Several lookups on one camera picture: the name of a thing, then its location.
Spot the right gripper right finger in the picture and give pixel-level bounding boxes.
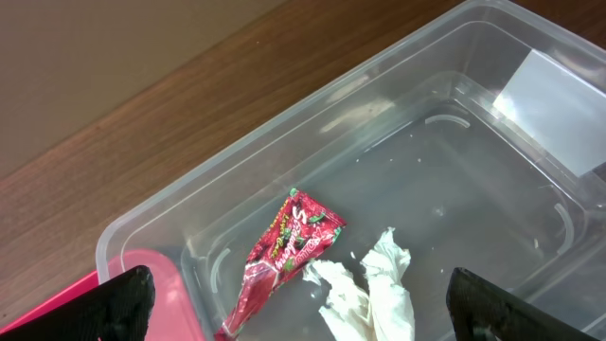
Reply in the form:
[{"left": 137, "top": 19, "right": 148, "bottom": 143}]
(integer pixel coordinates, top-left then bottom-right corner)
[{"left": 446, "top": 267, "right": 597, "bottom": 341}]

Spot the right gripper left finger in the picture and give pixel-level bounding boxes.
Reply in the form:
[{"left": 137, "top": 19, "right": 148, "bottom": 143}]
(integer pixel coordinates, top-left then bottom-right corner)
[{"left": 1, "top": 265, "right": 155, "bottom": 341}]

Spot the white napkin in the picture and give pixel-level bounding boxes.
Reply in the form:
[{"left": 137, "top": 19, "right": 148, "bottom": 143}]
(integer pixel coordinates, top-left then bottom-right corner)
[{"left": 303, "top": 227, "right": 415, "bottom": 341}]

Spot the red ketchup sachet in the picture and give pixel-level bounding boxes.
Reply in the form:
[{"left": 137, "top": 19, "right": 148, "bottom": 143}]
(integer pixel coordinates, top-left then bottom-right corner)
[{"left": 214, "top": 188, "right": 347, "bottom": 340}]

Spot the red plastic serving tray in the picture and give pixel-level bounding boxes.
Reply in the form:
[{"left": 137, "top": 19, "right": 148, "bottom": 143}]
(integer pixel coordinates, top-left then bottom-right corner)
[{"left": 1, "top": 249, "right": 205, "bottom": 341}]

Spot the clear plastic storage bin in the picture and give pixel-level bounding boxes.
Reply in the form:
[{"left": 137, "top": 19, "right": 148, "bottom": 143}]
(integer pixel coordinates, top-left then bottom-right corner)
[{"left": 96, "top": 1, "right": 605, "bottom": 340}]

